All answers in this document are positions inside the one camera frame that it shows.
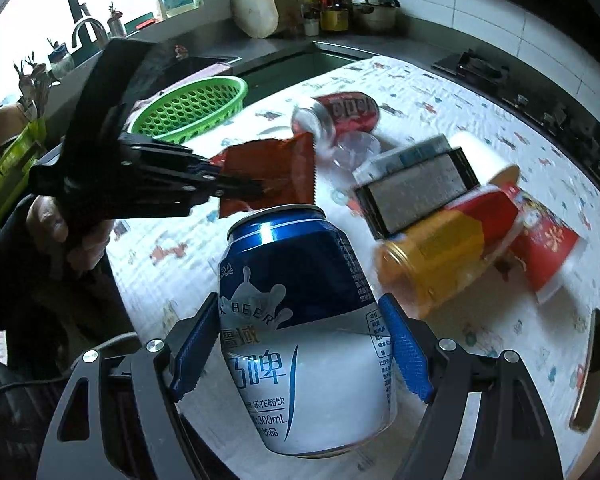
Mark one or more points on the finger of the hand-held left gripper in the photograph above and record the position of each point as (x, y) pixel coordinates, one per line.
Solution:
(190, 195)
(165, 155)

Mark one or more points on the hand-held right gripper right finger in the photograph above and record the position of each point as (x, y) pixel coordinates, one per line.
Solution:
(405, 355)

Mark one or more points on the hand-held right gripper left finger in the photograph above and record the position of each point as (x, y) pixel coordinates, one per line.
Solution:
(195, 355)

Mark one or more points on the green plastic basket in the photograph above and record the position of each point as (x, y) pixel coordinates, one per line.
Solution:
(190, 105)

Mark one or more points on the red snack packet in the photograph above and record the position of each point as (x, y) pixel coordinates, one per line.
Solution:
(275, 165)

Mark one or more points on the blue and white beer can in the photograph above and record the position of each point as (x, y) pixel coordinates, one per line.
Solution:
(300, 280)

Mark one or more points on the black box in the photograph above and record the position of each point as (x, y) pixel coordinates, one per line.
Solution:
(410, 195)

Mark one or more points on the white and blue carton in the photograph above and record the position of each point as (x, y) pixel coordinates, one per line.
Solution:
(405, 156)

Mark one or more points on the person's left hand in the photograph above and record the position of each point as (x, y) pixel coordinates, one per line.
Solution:
(50, 225)

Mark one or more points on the small potted plant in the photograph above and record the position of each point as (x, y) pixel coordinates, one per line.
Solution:
(61, 62)

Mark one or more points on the white printed cloth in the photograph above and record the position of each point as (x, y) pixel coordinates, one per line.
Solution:
(480, 340)

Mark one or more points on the metal faucet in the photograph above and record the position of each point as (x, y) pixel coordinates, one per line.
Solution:
(87, 27)

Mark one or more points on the deer figurine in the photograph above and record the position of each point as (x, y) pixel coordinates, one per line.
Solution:
(116, 22)

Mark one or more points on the brown bowl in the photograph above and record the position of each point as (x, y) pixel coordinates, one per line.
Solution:
(2, 127)

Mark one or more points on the yellow and red plastic jar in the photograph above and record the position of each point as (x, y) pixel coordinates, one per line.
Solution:
(430, 260)

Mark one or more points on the yellow-green plastic crate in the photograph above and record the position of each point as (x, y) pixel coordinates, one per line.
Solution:
(5, 185)

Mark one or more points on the white slim bottle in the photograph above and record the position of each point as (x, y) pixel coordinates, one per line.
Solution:
(158, 5)

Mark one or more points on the sink basin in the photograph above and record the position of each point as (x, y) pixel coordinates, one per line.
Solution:
(310, 67)

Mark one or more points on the round wooden chopping block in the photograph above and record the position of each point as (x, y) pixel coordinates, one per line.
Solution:
(255, 10)

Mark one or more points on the clear plastic cup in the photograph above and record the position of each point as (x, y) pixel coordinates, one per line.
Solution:
(355, 147)

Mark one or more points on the red cola can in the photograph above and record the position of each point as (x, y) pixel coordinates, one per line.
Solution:
(350, 110)

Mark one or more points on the red paper cup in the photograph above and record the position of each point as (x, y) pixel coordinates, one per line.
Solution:
(550, 245)

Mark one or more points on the small white jar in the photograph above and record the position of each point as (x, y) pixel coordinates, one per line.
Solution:
(311, 26)

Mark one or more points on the white paper cup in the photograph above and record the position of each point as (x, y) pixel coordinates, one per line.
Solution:
(480, 155)

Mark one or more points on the yellow oil bottle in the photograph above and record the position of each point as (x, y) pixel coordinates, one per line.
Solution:
(334, 19)

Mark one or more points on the metal pot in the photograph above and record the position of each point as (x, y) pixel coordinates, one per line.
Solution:
(377, 15)

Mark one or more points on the black gas stove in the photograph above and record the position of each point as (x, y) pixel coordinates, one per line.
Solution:
(475, 67)

